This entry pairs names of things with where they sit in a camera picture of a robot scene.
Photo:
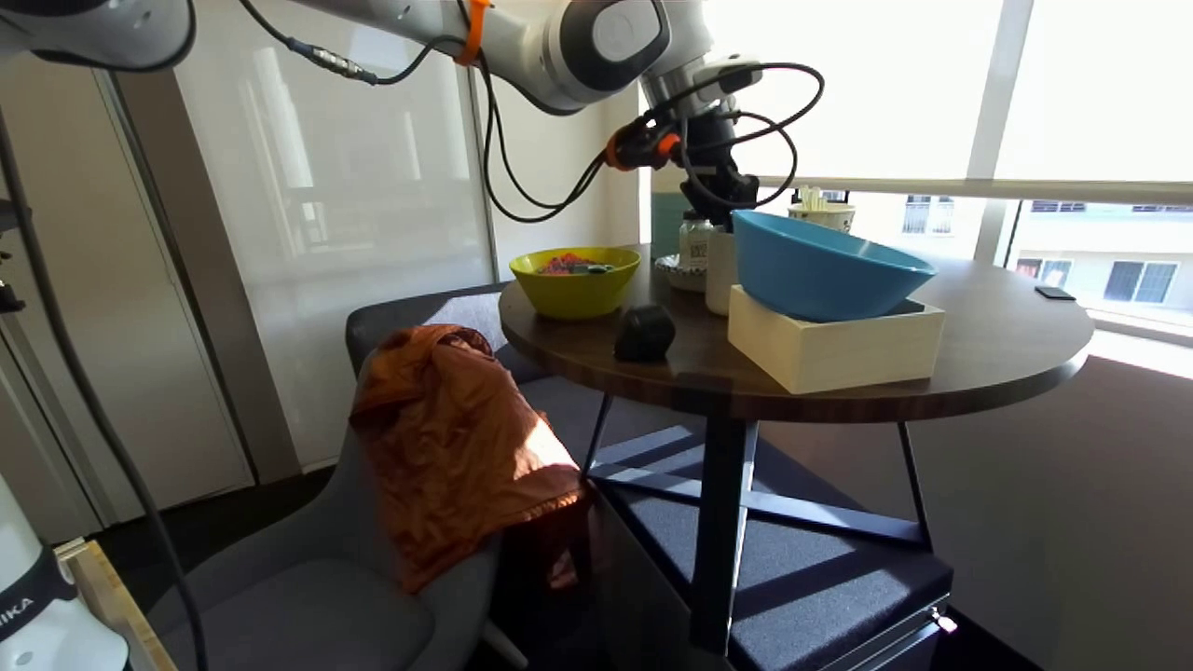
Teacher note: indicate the black round object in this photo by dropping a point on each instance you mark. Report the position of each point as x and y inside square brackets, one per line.
[646, 334]

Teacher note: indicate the round dark wooden table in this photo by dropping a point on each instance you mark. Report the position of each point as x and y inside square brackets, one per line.
[994, 338]

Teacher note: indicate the teal and white ribbed container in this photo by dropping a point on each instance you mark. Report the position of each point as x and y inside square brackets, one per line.
[663, 225]

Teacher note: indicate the wooden plank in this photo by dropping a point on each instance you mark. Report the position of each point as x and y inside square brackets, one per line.
[115, 607]

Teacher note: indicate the white window frame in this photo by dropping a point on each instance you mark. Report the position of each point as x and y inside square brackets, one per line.
[994, 186]

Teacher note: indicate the yellow bowl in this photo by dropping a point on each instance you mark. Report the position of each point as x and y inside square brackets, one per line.
[576, 289]

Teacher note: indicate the orange cloth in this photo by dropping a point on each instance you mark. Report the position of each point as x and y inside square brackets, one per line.
[452, 448]

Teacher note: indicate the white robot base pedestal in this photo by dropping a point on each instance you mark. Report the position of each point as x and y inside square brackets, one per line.
[40, 619]

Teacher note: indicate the white mug cup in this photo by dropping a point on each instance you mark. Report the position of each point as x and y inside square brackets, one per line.
[716, 279]

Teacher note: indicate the white rectangular box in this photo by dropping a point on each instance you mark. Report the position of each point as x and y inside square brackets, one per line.
[826, 349]

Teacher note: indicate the blue bowl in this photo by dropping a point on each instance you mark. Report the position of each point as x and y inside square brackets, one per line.
[815, 264]

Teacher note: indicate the small black flat object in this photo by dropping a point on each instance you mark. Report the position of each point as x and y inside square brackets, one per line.
[1057, 293]

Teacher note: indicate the grey chair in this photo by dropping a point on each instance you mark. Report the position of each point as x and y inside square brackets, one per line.
[310, 607]

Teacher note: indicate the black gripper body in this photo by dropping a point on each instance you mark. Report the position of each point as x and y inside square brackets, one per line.
[716, 163]

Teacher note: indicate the red plastic toy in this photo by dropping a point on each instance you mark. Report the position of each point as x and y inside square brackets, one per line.
[566, 261]

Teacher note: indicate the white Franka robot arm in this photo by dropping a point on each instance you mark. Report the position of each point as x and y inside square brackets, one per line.
[581, 42]

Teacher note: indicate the black clamp mount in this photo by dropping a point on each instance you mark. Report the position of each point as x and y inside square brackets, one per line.
[8, 300]

